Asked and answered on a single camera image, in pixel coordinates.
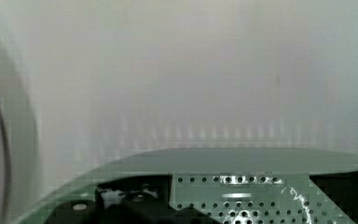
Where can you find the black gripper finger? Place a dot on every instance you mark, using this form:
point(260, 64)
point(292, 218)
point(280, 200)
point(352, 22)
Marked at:
point(131, 200)

